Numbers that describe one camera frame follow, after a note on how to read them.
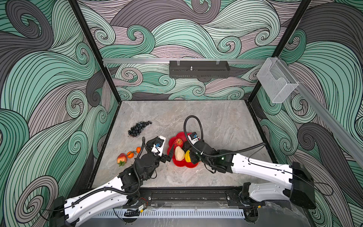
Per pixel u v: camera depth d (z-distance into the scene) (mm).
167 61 942
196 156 572
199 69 957
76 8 713
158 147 582
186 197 744
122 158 825
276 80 778
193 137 660
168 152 868
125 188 511
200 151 538
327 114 596
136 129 976
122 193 494
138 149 862
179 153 827
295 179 412
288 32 799
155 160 629
